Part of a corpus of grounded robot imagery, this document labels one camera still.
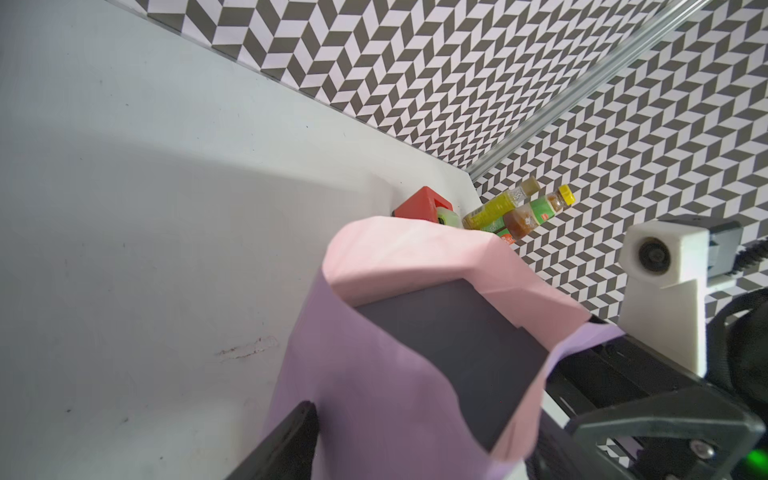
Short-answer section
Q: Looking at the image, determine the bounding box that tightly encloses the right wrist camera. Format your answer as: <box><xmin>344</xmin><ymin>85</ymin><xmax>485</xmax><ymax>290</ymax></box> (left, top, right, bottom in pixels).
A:
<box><xmin>618</xmin><ymin>215</ymin><xmax>743</xmax><ymax>376</ymax></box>

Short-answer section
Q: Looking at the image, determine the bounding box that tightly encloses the dark navy gift box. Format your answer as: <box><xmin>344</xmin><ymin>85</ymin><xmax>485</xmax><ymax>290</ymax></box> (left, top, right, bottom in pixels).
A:
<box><xmin>356</xmin><ymin>280</ymin><xmax>548</xmax><ymax>451</ymax></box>

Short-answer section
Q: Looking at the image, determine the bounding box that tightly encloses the pink wrapping paper sheet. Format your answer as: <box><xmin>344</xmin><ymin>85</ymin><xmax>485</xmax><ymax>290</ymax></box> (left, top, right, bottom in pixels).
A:
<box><xmin>265</xmin><ymin>217</ymin><xmax>621</xmax><ymax>479</ymax></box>

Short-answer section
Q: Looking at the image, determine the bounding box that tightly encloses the green sauce bottle yellow cap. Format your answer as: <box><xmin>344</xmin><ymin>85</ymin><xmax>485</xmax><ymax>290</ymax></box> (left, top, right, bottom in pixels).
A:
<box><xmin>462</xmin><ymin>177</ymin><xmax>576</xmax><ymax>244</ymax></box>

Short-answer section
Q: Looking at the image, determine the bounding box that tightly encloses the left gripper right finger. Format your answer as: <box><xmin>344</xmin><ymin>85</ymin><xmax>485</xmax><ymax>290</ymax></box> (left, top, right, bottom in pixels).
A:
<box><xmin>526</xmin><ymin>425</ymin><xmax>600</xmax><ymax>480</ymax></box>

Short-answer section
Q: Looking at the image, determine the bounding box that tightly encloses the red tape dispenser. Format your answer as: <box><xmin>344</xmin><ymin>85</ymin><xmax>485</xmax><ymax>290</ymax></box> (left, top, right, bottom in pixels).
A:
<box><xmin>392</xmin><ymin>186</ymin><xmax>462</xmax><ymax>228</ymax></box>

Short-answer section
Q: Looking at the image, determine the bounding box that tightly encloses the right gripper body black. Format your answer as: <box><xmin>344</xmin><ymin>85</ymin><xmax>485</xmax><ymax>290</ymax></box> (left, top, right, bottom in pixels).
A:
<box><xmin>701</xmin><ymin>287</ymin><xmax>768</xmax><ymax>480</ymax></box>

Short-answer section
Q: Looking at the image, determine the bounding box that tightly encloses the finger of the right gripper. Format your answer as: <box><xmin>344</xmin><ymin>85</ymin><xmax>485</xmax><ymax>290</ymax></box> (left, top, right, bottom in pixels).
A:
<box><xmin>545</xmin><ymin>336</ymin><xmax>765</xmax><ymax>479</ymax></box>

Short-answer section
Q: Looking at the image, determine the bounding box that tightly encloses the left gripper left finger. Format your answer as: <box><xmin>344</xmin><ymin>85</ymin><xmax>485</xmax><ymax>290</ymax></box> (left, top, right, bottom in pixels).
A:
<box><xmin>226</xmin><ymin>401</ymin><xmax>320</xmax><ymax>480</ymax></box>

